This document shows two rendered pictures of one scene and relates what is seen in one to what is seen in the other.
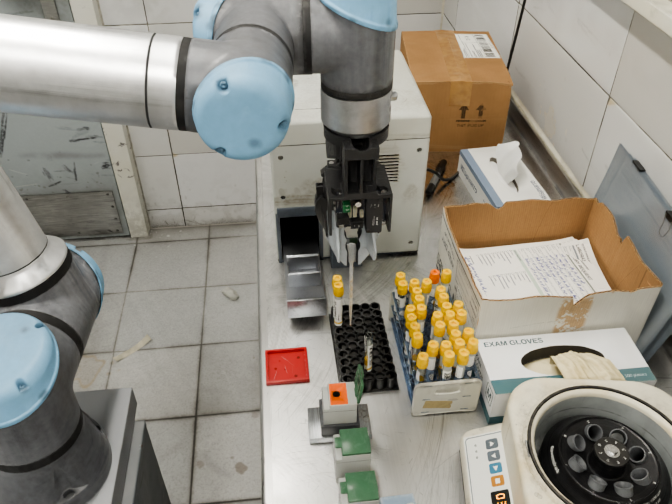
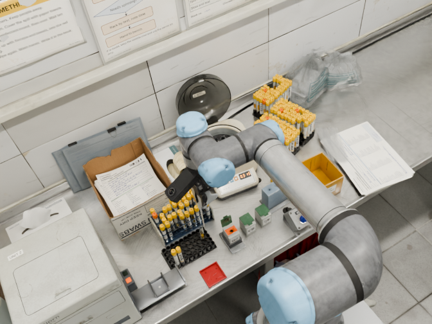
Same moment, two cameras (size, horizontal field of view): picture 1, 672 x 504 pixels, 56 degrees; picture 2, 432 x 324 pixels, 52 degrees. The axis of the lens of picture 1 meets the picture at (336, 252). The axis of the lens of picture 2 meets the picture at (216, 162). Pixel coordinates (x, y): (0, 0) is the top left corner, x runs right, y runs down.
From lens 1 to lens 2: 1.22 m
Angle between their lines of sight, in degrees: 70
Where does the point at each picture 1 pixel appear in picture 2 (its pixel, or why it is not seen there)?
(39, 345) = not seen: hidden behind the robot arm
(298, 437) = (244, 252)
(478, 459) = (229, 186)
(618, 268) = (119, 159)
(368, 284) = (143, 265)
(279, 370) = (216, 276)
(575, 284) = (128, 175)
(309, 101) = (84, 269)
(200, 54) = (270, 135)
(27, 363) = not seen: hidden behind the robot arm
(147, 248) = not seen: outside the picture
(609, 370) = (179, 153)
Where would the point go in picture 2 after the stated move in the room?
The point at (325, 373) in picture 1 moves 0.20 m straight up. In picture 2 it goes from (208, 258) to (202, 227)
